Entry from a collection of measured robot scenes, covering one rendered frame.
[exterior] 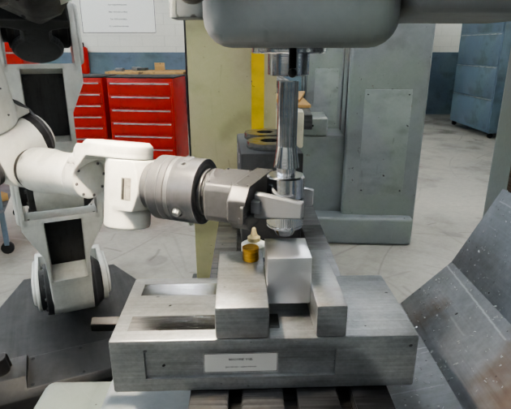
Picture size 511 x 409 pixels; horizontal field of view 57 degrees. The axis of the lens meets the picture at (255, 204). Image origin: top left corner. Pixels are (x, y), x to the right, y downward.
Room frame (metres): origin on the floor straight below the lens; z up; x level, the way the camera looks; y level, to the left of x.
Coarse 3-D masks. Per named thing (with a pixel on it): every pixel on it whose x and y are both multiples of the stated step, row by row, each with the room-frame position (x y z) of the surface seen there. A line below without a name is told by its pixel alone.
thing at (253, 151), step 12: (252, 132) 1.02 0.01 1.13; (264, 132) 1.04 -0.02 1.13; (276, 132) 1.02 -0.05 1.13; (240, 144) 0.95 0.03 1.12; (252, 144) 0.90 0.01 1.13; (264, 144) 0.88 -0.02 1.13; (276, 144) 0.88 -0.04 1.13; (240, 156) 0.88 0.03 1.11; (252, 156) 0.86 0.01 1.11; (264, 156) 0.87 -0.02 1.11; (300, 156) 0.87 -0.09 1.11; (240, 168) 0.88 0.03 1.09; (252, 168) 0.86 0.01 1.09; (264, 168) 0.87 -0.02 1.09; (276, 168) 0.87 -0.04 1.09; (300, 168) 0.87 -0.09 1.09; (264, 228) 0.87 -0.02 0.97; (300, 228) 0.87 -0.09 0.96
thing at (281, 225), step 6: (270, 186) 0.55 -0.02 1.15; (300, 186) 0.54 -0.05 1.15; (270, 192) 0.55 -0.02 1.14; (276, 192) 0.54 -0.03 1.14; (282, 192) 0.54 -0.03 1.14; (288, 192) 0.54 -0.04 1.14; (294, 192) 0.54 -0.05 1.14; (300, 192) 0.54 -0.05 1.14; (294, 198) 0.54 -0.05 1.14; (300, 198) 0.54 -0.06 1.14; (270, 222) 0.55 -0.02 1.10; (276, 222) 0.54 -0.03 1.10; (282, 222) 0.54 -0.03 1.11; (288, 222) 0.54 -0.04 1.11; (294, 222) 0.54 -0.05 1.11; (300, 222) 0.55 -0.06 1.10; (270, 228) 0.55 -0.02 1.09; (276, 228) 0.54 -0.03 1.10; (282, 228) 0.54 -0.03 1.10; (288, 228) 0.54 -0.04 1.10; (294, 228) 0.54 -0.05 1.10
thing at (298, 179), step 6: (270, 174) 0.56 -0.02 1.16; (276, 174) 0.56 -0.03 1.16; (294, 174) 0.56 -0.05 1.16; (300, 174) 0.56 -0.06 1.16; (270, 180) 0.55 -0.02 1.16; (276, 180) 0.54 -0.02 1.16; (282, 180) 0.54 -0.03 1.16; (288, 180) 0.54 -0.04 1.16; (294, 180) 0.54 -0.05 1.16; (300, 180) 0.54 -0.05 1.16; (276, 186) 0.54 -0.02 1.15; (282, 186) 0.54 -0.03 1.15; (288, 186) 0.54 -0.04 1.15; (294, 186) 0.54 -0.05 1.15
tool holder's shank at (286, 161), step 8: (288, 80) 0.57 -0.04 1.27; (280, 88) 0.55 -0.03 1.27; (288, 88) 0.55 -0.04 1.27; (296, 88) 0.55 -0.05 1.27; (280, 96) 0.55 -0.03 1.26; (288, 96) 0.55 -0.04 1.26; (296, 96) 0.55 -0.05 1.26; (280, 104) 0.55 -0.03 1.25; (288, 104) 0.55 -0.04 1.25; (296, 104) 0.55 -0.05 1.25; (280, 112) 0.55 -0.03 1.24; (288, 112) 0.55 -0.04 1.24; (296, 112) 0.55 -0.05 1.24; (280, 120) 0.55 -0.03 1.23; (288, 120) 0.55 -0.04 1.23; (296, 120) 0.55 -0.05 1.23; (280, 128) 0.55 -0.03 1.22; (288, 128) 0.55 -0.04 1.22; (296, 128) 0.55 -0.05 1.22; (280, 136) 0.55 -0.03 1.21; (288, 136) 0.55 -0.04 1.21; (296, 136) 0.55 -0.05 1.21; (280, 144) 0.55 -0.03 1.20; (288, 144) 0.55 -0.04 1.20; (296, 144) 0.55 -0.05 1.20; (280, 152) 0.55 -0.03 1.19; (288, 152) 0.55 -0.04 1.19; (296, 152) 0.55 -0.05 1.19; (280, 160) 0.55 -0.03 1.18; (288, 160) 0.54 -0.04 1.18; (296, 160) 0.55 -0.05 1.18; (280, 168) 0.55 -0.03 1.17; (288, 168) 0.54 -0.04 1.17; (296, 168) 0.55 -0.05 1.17; (288, 176) 0.55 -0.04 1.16
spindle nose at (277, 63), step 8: (272, 56) 0.55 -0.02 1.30; (280, 56) 0.54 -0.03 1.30; (288, 56) 0.54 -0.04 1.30; (304, 56) 0.54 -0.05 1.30; (272, 64) 0.55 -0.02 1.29; (280, 64) 0.54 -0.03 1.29; (288, 64) 0.54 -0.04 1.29; (296, 64) 0.54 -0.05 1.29; (304, 64) 0.54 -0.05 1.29; (272, 72) 0.54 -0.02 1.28; (280, 72) 0.54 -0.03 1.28; (304, 72) 0.54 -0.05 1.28
